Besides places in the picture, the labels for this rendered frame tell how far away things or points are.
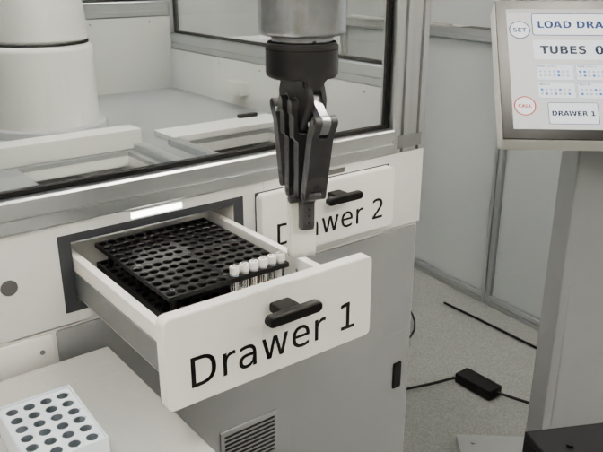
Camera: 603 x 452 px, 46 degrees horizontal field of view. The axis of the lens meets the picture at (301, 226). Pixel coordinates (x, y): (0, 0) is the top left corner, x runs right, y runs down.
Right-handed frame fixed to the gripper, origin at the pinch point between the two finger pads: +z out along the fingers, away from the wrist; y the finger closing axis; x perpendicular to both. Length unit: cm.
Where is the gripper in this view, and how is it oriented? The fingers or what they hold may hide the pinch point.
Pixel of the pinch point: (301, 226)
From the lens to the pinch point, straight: 79.6
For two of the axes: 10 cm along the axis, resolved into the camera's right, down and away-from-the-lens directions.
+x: -9.2, 1.3, -3.7
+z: 0.0, 9.4, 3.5
